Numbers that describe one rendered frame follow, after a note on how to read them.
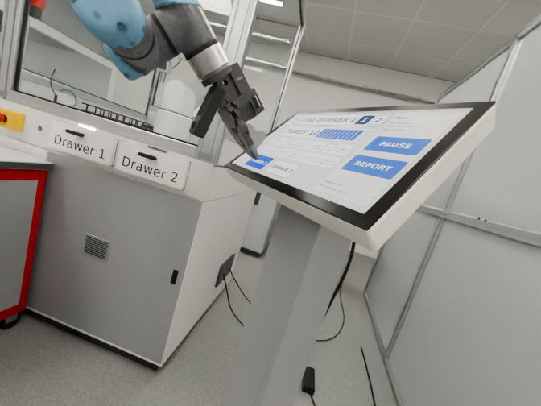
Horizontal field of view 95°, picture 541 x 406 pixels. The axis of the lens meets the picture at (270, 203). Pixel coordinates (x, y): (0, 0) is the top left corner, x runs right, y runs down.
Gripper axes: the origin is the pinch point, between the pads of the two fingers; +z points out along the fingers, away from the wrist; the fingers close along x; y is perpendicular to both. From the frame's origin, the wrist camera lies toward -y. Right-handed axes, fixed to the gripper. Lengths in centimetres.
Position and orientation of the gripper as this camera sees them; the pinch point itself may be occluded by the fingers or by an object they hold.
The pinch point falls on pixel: (252, 156)
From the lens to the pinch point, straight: 63.8
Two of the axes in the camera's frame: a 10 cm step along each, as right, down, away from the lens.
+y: 7.5, -6.2, 2.4
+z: 4.4, 7.3, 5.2
